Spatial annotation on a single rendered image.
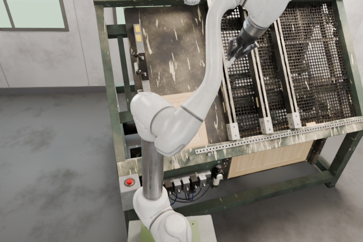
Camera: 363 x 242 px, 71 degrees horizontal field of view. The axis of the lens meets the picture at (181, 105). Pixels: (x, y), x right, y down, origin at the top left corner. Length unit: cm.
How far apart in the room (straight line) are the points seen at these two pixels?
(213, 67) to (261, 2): 27
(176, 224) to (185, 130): 54
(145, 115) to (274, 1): 59
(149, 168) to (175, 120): 35
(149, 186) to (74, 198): 168
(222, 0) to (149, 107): 46
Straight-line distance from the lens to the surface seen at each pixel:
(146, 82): 185
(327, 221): 297
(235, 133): 197
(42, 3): 404
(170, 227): 128
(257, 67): 215
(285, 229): 274
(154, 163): 115
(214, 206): 247
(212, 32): 94
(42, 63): 439
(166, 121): 90
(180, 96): 190
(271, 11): 98
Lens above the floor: 218
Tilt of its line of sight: 34 degrees down
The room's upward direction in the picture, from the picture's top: 3 degrees clockwise
